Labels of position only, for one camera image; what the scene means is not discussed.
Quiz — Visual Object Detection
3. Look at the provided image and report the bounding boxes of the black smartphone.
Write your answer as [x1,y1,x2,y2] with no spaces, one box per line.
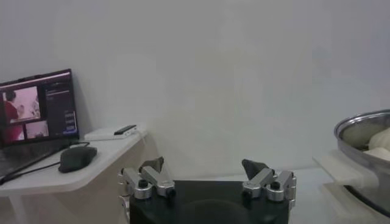
[113,124,138,136]

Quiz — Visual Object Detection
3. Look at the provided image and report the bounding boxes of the white side table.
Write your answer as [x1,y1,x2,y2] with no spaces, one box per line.
[0,127,159,224]

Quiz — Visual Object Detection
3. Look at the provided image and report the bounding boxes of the black computer mouse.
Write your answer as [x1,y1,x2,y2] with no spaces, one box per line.
[57,145,98,173]

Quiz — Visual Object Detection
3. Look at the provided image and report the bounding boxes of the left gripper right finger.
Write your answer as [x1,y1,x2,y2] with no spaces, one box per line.
[241,158,297,202]

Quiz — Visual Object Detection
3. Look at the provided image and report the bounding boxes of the perforated stainless steel steamer basket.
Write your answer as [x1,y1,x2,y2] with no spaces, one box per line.
[333,109,390,219]

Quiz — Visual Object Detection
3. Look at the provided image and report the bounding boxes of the black open laptop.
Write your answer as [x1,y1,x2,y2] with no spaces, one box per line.
[0,68,80,180]

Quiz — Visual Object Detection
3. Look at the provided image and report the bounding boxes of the black mouse cable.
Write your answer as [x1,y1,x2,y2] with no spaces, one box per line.
[0,161,62,186]

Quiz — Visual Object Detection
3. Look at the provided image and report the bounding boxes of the cream electric cooker pot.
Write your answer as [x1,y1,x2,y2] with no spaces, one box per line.
[313,150,390,224]

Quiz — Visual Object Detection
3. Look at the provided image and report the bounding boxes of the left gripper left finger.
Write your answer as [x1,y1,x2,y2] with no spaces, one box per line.
[118,156,177,200]

